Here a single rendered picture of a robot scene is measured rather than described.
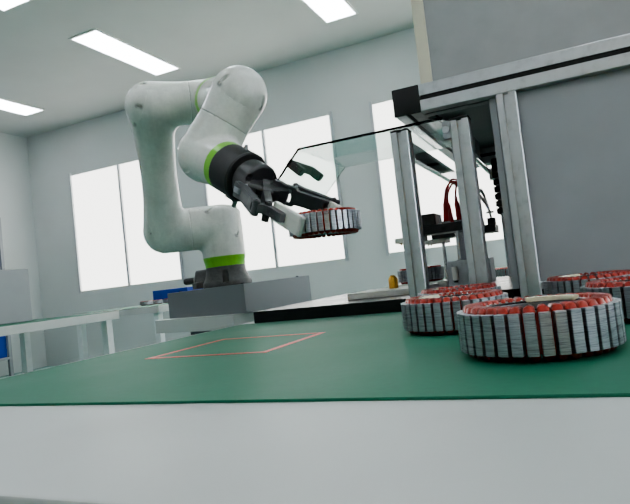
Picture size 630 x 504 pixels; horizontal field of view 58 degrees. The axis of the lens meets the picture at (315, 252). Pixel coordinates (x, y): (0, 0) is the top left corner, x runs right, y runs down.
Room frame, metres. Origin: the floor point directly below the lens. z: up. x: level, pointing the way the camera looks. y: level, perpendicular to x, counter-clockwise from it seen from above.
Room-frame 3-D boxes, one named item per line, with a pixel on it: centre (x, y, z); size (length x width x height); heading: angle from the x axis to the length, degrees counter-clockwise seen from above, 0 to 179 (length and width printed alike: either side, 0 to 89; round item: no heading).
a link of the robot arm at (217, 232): (1.75, 0.29, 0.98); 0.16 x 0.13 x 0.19; 104
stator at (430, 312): (0.61, -0.14, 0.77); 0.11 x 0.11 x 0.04
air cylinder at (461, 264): (1.12, -0.29, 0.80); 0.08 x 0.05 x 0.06; 156
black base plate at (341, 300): (1.28, -0.22, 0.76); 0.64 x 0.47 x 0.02; 156
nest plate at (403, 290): (1.18, -0.15, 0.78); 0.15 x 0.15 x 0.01; 66
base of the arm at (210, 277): (1.79, 0.32, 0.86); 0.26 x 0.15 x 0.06; 50
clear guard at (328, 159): (1.12, -0.14, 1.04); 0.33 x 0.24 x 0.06; 66
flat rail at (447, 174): (1.25, -0.29, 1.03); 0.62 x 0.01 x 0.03; 156
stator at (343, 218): (0.87, -0.02, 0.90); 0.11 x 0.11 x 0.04
